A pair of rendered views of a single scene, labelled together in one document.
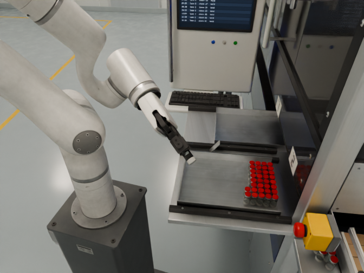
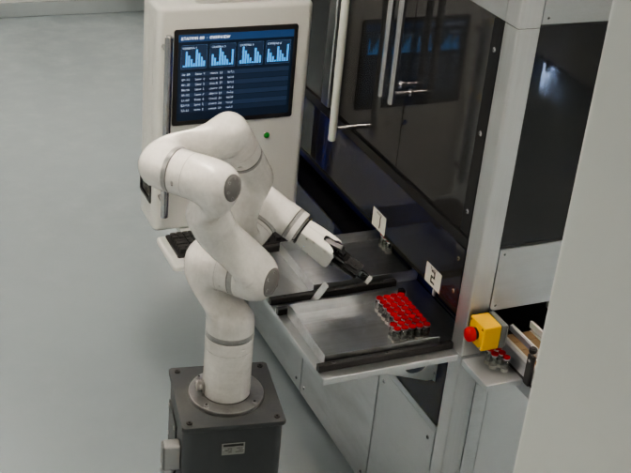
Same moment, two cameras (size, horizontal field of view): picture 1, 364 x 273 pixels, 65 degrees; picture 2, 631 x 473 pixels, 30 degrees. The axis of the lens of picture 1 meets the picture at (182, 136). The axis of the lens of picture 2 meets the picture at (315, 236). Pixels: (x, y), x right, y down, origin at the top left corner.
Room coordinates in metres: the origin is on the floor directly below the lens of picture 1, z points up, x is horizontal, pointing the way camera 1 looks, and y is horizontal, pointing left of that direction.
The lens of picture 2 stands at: (-1.49, 1.45, 2.63)
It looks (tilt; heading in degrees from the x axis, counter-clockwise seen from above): 28 degrees down; 327
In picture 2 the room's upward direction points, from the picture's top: 6 degrees clockwise
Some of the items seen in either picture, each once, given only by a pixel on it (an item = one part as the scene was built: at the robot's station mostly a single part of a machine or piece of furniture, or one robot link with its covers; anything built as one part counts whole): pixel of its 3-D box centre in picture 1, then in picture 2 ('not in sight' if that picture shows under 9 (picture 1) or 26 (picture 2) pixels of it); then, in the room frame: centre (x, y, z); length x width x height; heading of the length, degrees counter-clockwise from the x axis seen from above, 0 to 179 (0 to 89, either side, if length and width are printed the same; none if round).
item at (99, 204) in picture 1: (94, 188); (227, 363); (0.63, 0.29, 0.95); 0.19 x 0.19 x 0.18
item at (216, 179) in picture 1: (227, 180); (361, 325); (0.72, -0.17, 0.90); 0.34 x 0.26 x 0.04; 82
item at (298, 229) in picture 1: (301, 230); (471, 333); (0.45, -0.32, 0.99); 0.04 x 0.04 x 0.04; 83
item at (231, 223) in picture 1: (237, 156); (349, 299); (0.88, -0.23, 0.87); 0.70 x 0.48 x 0.02; 173
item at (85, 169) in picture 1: (77, 132); (221, 286); (0.66, 0.31, 1.16); 0.19 x 0.12 x 0.24; 32
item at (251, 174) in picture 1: (252, 181); (391, 318); (0.71, -0.26, 0.90); 0.18 x 0.02 x 0.05; 172
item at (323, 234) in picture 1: (318, 232); (486, 330); (0.44, -0.37, 1.00); 0.08 x 0.07 x 0.07; 83
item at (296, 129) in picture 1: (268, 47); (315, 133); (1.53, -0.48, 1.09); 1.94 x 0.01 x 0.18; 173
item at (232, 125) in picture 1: (252, 128); (347, 260); (1.04, -0.32, 0.90); 0.34 x 0.26 x 0.04; 83
